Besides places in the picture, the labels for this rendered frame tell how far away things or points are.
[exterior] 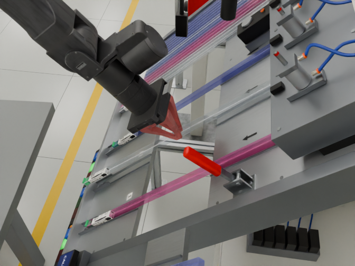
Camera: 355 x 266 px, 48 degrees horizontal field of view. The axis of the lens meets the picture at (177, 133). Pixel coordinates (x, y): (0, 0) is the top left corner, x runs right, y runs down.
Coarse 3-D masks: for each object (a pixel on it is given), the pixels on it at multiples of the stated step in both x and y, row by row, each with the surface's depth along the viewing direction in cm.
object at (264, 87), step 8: (256, 88) 66; (264, 88) 64; (240, 96) 68; (248, 96) 66; (256, 96) 66; (224, 104) 70; (232, 104) 68; (240, 104) 68; (208, 112) 72; (216, 112) 70; (224, 112) 70; (200, 120) 72; (208, 120) 72; (184, 128) 75; (192, 128) 74; (152, 144) 80; (160, 144) 78; (136, 152) 83; (144, 152) 81; (120, 160) 86; (128, 160) 84; (112, 168) 86; (88, 184) 92
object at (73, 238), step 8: (120, 104) 111; (112, 120) 107; (112, 128) 105; (104, 136) 104; (112, 136) 104; (104, 144) 101; (104, 152) 100; (96, 160) 98; (104, 160) 99; (96, 168) 96; (96, 184) 94; (88, 192) 92; (88, 200) 91; (80, 208) 88; (88, 208) 90; (80, 216) 88; (72, 224) 86; (80, 224) 87; (72, 232) 85; (72, 240) 84; (64, 248) 83; (72, 248) 83
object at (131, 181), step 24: (120, 120) 108; (144, 144) 89; (120, 168) 90; (144, 168) 82; (96, 192) 93; (120, 192) 84; (144, 192) 77; (96, 216) 84; (120, 216) 77; (96, 240) 79; (120, 240) 73
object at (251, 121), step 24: (240, 48) 81; (240, 72) 75; (264, 72) 70; (264, 96) 66; (240, 120) 67; (264, 120) 62; (216, 144) 68; (240, 144) 63; (264, 168) 56; (288, 168) 52; (216, 192) 60
